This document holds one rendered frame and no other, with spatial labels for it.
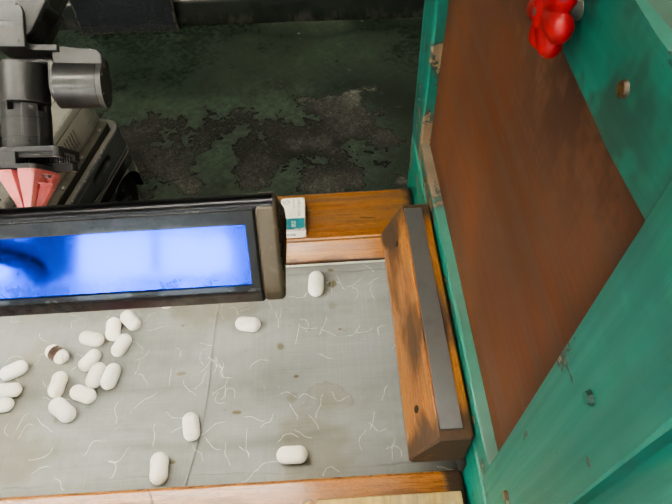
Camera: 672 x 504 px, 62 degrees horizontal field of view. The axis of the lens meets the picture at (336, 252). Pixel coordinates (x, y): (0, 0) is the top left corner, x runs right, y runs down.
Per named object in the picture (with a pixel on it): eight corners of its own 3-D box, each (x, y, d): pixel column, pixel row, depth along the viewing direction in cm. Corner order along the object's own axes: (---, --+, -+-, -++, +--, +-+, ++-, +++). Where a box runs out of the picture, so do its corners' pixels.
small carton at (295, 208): (282, 207, 83) (281, 198, 82) (305, 206, 83) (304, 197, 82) (282, 238, 80) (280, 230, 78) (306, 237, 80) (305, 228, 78)
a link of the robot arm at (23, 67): (8, 64, 72) (-13, 50, 66) (65, 64, 72) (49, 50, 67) (12, 118, 72) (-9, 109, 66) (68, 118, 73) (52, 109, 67)
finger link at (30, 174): (37, 229, 67) (33, 150, 66) (-23, 231, 67) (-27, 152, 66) (64, 229, 73) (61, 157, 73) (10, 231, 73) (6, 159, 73)
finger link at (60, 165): (57, 228, 67) (53, 150, 66) (-2, 230, 67) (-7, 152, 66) (83, 228, 73) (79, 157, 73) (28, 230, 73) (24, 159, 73)
